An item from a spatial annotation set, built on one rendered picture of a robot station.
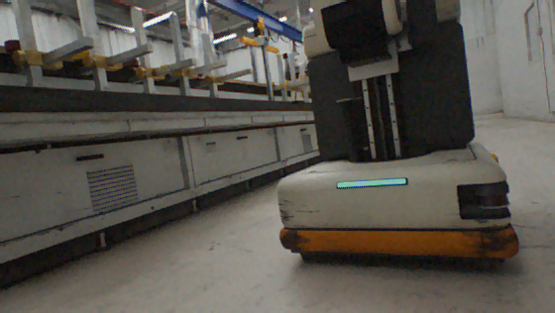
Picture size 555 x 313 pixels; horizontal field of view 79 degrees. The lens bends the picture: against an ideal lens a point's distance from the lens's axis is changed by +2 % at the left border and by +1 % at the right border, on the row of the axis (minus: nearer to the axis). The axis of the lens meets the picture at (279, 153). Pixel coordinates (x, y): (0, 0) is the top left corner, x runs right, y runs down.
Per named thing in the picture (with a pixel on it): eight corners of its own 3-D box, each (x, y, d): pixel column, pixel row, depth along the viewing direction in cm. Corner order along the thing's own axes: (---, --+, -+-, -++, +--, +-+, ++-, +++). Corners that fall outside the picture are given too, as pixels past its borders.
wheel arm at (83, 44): (95, 50, 111) (93, 37, 110) (85, 48, 108) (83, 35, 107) (26, 77, 131) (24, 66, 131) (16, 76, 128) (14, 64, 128)
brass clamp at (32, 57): (63, 67, 125) (61, 53, 125) (22, 62, 113) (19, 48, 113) (55, 71, 128) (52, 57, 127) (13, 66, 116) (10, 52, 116)
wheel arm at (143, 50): (155, 53, 133) (153, 43, 132) (148, 52, 130) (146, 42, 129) (87, 77, 153) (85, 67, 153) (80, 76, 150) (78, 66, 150)
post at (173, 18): (191, 100, 186) (177, 13, 183) (186, 100, 183) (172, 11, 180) (186, 101, 187) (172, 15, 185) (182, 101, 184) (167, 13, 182)
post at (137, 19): (158, 107, 164) (141, 8, 161) (152, 107, 161) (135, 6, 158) (153, 108, 165) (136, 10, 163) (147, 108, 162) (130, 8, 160)
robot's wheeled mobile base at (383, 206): (340, 203, 164) (333, 154, 162) (492, 198, 134) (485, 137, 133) (277, 257, 104) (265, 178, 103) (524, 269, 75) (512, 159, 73)
